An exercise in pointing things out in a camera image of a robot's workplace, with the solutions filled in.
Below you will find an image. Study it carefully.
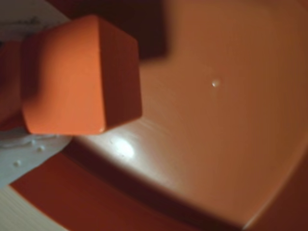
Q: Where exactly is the orange plastic plate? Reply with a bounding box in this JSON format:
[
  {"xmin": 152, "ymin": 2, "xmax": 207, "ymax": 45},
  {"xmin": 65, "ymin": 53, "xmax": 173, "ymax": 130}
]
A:
[{"xmin": 0, "ymin": 0, "xmax": 308, "ymax": 231}]

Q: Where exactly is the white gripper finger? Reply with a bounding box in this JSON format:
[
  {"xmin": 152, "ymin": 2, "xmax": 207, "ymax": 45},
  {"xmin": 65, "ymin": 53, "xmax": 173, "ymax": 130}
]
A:
[
  {"xmin": 0, "ymin": 129, "xmax": 71, "ymax": 191},
  {"xmin": 0, "ymin": 0, "xmax": 70, "ymax": 43}
]

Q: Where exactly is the orange cube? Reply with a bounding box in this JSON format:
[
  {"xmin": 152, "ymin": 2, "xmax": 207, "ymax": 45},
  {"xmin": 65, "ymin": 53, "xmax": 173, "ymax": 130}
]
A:
[{"xmin": 21, "ymin": 14, "xmax": 143, "ymax": 136}]

